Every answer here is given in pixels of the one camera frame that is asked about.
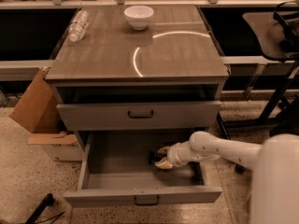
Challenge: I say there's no brown cardboard sheet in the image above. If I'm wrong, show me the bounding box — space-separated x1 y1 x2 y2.
8 66 62 134

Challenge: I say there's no black rxbar chocolate bar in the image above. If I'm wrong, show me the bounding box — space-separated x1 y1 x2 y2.
149 151 164 164

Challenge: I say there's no open middle drawer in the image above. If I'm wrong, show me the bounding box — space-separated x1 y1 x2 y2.
64 129 222 208

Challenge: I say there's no white cardboard box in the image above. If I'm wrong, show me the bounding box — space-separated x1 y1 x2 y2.
27 132 83 161

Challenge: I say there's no white ceramic bowl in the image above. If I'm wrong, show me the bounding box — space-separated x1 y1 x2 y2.
124 6 154 30

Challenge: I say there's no clear plastic water bottle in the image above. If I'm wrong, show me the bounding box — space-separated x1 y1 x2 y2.
68 10 89 42

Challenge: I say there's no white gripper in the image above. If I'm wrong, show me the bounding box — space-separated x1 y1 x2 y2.
154 142 190 170

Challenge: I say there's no grey drawer cabinet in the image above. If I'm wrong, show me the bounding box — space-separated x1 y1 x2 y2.
45 4 230 208

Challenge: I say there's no black stand leg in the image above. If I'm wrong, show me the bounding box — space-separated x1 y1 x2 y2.
25 193 54 224

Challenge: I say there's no closed top drawer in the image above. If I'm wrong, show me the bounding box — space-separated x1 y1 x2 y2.
57 101 221 131

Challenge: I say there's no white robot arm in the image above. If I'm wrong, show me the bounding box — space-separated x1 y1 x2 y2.
155 132 299 224

